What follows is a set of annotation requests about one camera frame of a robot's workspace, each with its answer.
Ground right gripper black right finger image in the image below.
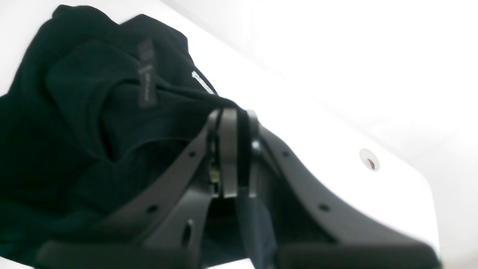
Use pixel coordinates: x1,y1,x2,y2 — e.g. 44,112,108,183
245,110,442,269

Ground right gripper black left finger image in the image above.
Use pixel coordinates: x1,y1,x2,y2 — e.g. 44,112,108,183
34,109,238,269

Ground black printed T-shirt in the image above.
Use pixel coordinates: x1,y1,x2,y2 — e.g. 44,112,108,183
0,4,277,269

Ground right table cable grommet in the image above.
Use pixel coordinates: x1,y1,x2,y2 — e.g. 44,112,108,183
360,148,380,171

